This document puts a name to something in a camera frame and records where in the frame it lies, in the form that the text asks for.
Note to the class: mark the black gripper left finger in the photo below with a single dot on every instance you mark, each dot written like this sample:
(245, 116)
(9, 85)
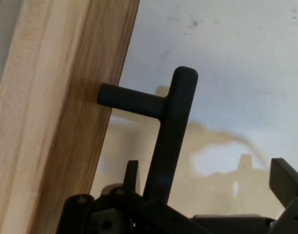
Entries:
(102, 214)

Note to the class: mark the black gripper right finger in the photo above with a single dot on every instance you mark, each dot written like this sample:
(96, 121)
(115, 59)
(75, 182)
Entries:
(290, 192)

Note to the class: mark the light wooden cabinet door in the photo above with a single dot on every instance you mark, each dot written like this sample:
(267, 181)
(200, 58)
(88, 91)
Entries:
(66, 122)

